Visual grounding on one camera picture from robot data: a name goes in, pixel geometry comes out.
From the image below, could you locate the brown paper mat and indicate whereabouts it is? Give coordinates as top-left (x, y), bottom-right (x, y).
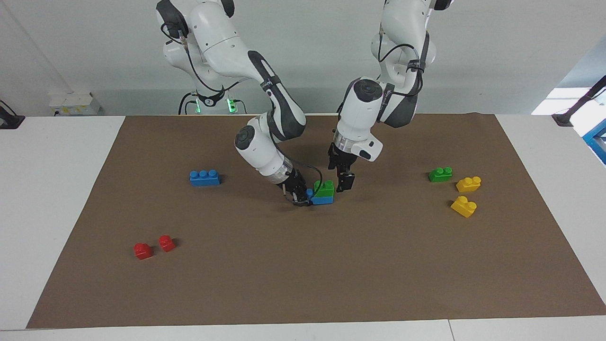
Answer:
top-left (26, 114), bottom-right (606, 329)

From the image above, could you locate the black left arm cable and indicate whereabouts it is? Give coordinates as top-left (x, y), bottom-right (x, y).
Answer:
top-left (379, 28), bottom-right (424, 98)

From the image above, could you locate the black table clamp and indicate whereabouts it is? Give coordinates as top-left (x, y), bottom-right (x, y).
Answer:
top-left (0, 100), bottom-right (25, 129)

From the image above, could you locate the yellow two-stud toy block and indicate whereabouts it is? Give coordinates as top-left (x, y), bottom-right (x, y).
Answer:
top-left (456, 176), bottom-right (482, 193)
top-left (450, 196), bottom-right (478, 218)

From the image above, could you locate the black angled stand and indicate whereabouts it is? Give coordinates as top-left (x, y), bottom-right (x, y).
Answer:
top-left (553, 76), bottom-right (606, 126)

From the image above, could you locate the white box yellow label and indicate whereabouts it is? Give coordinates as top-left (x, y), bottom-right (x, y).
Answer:
top-left (49, 92), bottom-right (102, 116)

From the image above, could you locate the black right base cable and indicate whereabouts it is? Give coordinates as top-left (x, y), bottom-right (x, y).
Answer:
top-left (178, 91), bottom-right (199, 115)

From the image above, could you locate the blue frame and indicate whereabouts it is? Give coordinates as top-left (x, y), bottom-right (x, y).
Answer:
top-left (582, 118), bottom-right (606, 165)

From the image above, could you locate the blue three-stud toy block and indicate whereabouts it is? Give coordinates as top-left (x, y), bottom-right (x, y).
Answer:
top-left (189, 170), bottom-right (221, 187)
top-left (305, 188), bottom-right (334, 205)

